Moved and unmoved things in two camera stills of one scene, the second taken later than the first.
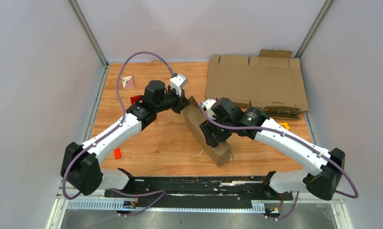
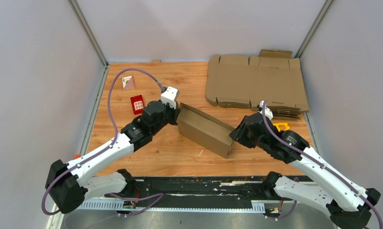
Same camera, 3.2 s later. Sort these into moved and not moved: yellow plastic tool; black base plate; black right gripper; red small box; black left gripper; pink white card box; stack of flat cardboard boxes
Moved: black right gripper; black left gripper
Not moved: red small box; pink white card box; black base plate; yellow plastic tool; stack of flat cardboard boxes
